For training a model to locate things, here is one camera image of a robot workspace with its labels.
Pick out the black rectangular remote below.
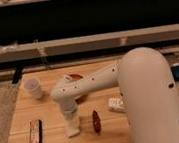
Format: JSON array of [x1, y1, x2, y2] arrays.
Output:
[[29, 120, 43, 143]]

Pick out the orange plate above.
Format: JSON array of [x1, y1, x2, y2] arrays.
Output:
[[69, 74, 83, 100]]

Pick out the white ceramic cup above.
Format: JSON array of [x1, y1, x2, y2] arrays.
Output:
[[23, 78, 43, 99]]

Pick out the dark red chili pepper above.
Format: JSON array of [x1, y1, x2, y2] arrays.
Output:
[[92, 111, 102, 133]]

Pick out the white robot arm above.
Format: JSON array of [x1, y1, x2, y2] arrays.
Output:
[[50, 47, 179, 143]]

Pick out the white crumpled packet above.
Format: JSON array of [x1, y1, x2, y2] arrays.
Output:
[[108, 98, 125, 113]]

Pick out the wooden table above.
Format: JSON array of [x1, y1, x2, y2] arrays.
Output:
[[8, 62, 132, 143]]

